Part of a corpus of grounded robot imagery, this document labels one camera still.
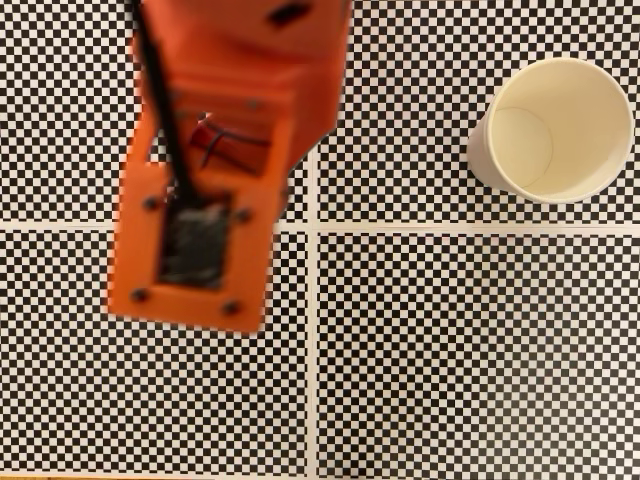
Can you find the black white checkerboard paper sheet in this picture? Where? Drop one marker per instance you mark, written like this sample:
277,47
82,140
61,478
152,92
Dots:
50,100
475,350
425,100
150,400

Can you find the cream paper cup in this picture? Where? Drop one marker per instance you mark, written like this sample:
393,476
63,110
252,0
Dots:
575,125

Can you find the orange camera mount with board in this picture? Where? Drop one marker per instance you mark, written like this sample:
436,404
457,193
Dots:
135,250

